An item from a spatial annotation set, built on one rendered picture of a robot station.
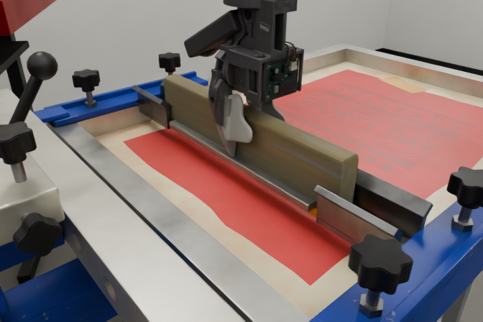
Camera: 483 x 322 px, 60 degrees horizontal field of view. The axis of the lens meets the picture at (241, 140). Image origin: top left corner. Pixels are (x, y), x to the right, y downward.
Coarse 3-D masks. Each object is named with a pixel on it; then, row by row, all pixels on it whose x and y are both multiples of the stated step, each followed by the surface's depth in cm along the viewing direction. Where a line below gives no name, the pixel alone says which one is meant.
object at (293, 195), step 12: (180, 132) 65; (192, 132) 63; (204, 144) 61; (216, 144) 60; (228, 156) 57; (240, 168) 55; (252, 168) 54; (264, 180) 52; (276, 180) 52; (276, 192) 51; (288, 192) 49; (300, 204) 48; (312, 204) 48
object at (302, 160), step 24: (168, 96) 67; (192, 96) 62; (192, 120) 64; (264, 120) 52; (240, 144) 56; (264, 144) 52; (288, 144) 48; (312, 144) 46; (264, 168) 53; (288, 168) 50; (312, 168) 47; (336, 168) 44; (312, 192) 48; (336, 192) 45
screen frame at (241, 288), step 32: (320, 64) 104; (384, 64) 102; (416, 64) 96; (480, 96) 87; (64, 128) 66; (96, 128) 71; (96, 160) 57; (128, 192) 50; (160, 224) 45; (192, 224) 45; (192, 256) 40; (224, 256) 40; (224, 288) 37; (256, 288) 37; (256, 320) 34; (288, 320) 34
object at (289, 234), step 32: (416, 96) 88; (480, 128) 74; (448, 160) 64; (224, 192) 56; (256, 192) 56; (416, 192) 56; (256, 224) 50; (288, 224) 50; (288, 256) 45; (320, 256) 45
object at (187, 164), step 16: (320, 80) 97; (336, 80) 97; (352, 80) 97; (368, 80) 97; (288, 96) 88; (400, 96) 88; (128, 144) 68; (144, 144) 68; (160, 144) 68; (176, 144) 68; (192, 144) 68; (144, 160) 64; (160, 160) 64; (176, 160) 64; (192, 160) 64; (208, 160) 64; (176, 176) 60; (192, 176) 60; (208, 176) 60; (224, 176) 60; (192, 192) 56
